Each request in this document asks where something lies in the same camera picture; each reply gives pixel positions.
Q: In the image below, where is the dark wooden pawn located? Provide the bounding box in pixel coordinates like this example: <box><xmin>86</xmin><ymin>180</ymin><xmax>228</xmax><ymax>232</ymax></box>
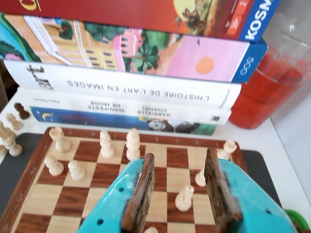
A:
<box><xmin>13</xmin><ymin>102</ymin><xmax>31</xmax><ymax>120</ymax></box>

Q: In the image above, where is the white Gabrielle Chanel book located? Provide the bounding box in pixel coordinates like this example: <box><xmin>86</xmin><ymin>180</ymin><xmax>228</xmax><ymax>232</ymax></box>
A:
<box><xmin>16</xmin><ymin>86</ymin><xmax>232</xmax><ymax>126</ymax></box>

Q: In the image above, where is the green plastic container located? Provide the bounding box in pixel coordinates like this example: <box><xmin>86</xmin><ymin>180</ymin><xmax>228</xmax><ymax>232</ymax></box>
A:
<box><xmin>283</xmin><ymin>209</ymin><xmax>311</xmax><ymax>233</ymax></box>

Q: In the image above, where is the grey table mat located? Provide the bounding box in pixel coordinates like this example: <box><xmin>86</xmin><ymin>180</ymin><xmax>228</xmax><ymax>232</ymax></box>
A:
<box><xmin>0</xmin><ymin>132</ymin><xmax>284</xmax><ymax>214</ymax></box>

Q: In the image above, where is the light wooden bishop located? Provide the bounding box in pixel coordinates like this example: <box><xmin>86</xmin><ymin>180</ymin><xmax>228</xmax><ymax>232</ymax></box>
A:
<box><xmin>99</xmin><ymin>130</ymin><xmax>116</xmax><ymax>158</ymax></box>

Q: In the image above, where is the clear jug with red liquid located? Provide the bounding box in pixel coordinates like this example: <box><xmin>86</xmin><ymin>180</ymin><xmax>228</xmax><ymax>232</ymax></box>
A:
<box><xmin>228</xmin><ymin>9</ymin><xmax>311</xmax><ymax>130</ymax></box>

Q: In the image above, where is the white art history book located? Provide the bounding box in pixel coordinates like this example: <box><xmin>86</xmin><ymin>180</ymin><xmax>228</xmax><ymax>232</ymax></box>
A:
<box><xmin>3</xmin><ymin>59</ymin><xmax>243</xmax><ymax>110</ymax></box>

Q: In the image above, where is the light wooden knight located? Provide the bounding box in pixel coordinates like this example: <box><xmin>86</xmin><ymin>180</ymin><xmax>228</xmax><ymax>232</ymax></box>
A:
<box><xmin>174</xmin><ymin>184</ymin><xmax>195</xmax><ymax>212</ymax></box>

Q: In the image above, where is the light wooden rook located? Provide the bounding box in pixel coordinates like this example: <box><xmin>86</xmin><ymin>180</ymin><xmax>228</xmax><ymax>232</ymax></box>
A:
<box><xmin>49</xmin><ymin>126</ymin><xmax>72</xmax><ymax>153</ymax></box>
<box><xmin>216</xmin><ymin>140</ymin><xmax>237</xmax><ymax>161</ymax></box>

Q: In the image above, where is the blue illustrated book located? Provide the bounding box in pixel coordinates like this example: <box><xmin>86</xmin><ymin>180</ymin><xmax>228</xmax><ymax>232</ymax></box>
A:
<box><xmin>29</xmin><ymin>105</ymin><xmax>217</xmax><ymax>136</ymax></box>

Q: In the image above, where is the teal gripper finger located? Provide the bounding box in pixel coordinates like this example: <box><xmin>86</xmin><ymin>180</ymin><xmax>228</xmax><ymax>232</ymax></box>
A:
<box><xmin>77</xmin><ymin>152</ymin><xmax>156</xmax><ymax>233</ymax></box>
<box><xmin>204</xmin><ymin>147</ymin><xmax>299</xmax><ymax>233</ymax></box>

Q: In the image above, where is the red Kosmos game box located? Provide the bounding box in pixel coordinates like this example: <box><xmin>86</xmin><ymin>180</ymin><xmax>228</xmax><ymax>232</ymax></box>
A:
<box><xmin>0</xmin><ymin>0</ymin><xmax>281</xmax><ymax>42</ymax></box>

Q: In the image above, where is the wooden chessboard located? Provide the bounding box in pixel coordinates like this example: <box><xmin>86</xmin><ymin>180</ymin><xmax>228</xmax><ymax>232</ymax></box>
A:
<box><xmin>0</xmin><ymin>127</ymin><xmax>248</xmax><ymax>233</ymax></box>

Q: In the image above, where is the light wooden chess piece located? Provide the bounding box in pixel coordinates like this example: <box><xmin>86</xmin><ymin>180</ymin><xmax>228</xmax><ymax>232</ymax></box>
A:
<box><xmin>5</xmin><ymin>113</ymin><xmax>24</xmax><ymax>131</ymax></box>
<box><xmin>0</xmin><ymin>120</ymin><xmax>23</xmax><ymax>157</ymax></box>

